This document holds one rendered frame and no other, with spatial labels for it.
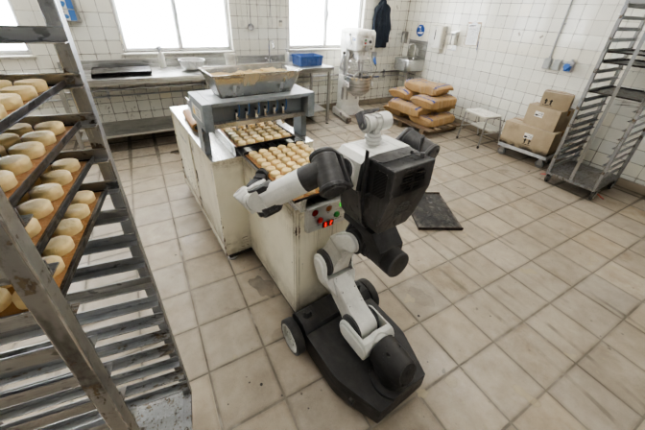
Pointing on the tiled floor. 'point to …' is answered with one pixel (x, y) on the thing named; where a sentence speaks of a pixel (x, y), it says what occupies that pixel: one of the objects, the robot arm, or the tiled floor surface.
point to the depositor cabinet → (218, 182)
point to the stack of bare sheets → (435, 214)
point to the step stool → (483, 122)
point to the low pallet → (423, 126)
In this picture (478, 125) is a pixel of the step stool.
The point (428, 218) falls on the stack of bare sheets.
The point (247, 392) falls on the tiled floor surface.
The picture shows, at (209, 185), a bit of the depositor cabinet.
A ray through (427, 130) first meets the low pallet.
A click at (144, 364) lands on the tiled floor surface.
